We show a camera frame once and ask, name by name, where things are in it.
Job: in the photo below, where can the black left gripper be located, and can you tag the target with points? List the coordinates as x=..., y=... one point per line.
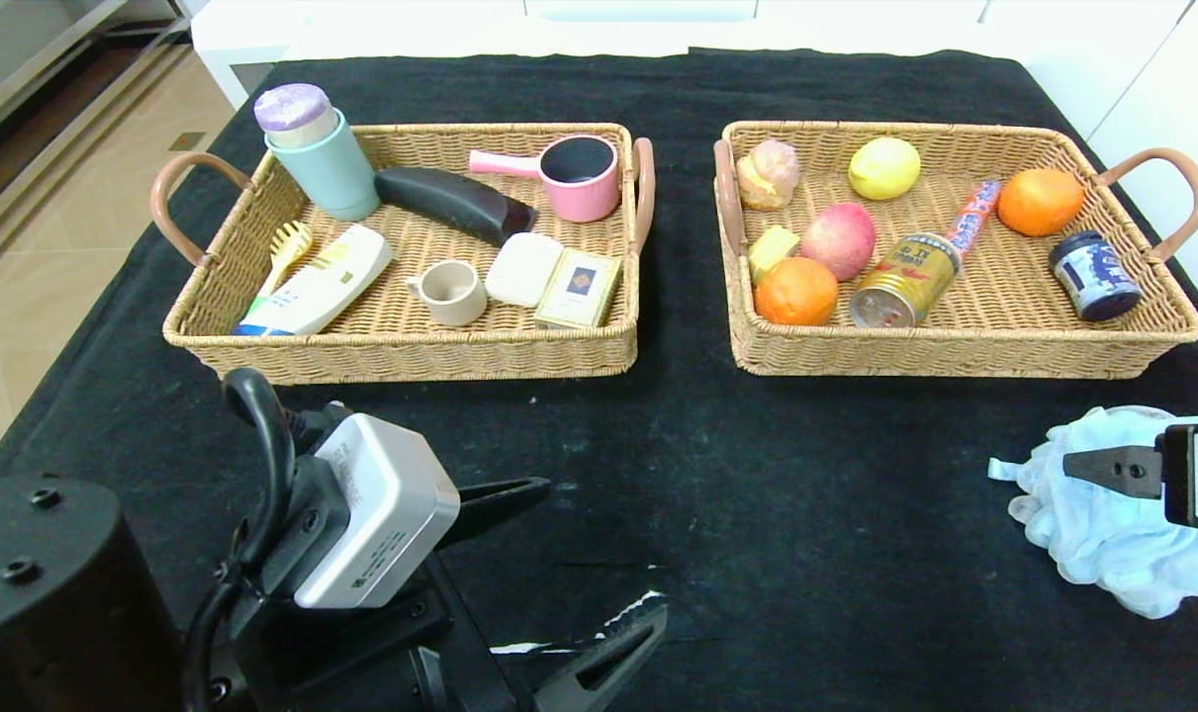
x=447, y=621

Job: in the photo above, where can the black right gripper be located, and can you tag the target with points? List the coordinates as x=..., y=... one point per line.
x=1195, y=476

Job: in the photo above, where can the light blue bath pouf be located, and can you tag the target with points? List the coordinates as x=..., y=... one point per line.
x=1103, y=544

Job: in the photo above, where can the yellow drink can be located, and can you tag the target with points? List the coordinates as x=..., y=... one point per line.
x=905, y=282

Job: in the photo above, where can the printed card box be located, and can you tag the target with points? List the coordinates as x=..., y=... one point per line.
x=581, y=287

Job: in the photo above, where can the pink peach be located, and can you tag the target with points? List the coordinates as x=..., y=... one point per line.
x=838, y=240

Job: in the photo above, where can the orange fruit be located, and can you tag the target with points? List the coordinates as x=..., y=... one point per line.
x=796, y=292
x=1039, y=202

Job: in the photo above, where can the white shampoo bottle blue cap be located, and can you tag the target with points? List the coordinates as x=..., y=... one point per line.
x=322, y=282

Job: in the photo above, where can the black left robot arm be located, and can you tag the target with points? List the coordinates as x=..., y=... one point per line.
x=54, y=603

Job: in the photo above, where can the dark blue printed jar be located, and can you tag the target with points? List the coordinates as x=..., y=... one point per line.
x=1093, y=277

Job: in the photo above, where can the orange candy tube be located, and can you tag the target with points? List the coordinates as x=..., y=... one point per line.
x=974, y=213

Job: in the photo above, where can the small beige cup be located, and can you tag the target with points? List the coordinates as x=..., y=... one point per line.
x=455, y=297

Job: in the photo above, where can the cream soap bar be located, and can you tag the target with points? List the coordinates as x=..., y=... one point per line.
x=519, y=269

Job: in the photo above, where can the yellow lemon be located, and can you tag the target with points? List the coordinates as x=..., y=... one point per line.
x=883, y=168

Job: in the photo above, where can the pink toy saucepan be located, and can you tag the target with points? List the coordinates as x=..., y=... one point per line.
x=582, y=191

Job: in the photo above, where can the dark eggplant shaped object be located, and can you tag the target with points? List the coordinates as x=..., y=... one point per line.
x=448, y=201

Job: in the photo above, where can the yellow cake slice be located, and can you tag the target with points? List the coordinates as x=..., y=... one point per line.
x=769, y=245

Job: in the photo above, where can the yellow green brush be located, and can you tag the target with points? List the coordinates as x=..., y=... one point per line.
x=290, y=247

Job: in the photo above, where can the pink frosted pastry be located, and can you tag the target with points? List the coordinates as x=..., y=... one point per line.
x=769, y=175

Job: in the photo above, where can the teal plastic cup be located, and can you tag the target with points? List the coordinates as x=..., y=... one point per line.
x=333, y=176

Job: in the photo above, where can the purple capped beige bottle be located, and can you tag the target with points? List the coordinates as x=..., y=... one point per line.
x=294, y=107

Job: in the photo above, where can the brass floor socket cover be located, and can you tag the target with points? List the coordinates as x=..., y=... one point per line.
x=189, y=141

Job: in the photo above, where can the white cabinet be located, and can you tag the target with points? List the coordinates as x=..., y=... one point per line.
x=252, y=40

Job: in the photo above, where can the grey metal cabinet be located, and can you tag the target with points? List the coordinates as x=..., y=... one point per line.
x=35, y=49

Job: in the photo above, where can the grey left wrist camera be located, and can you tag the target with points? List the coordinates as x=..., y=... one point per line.
x=381, y=514

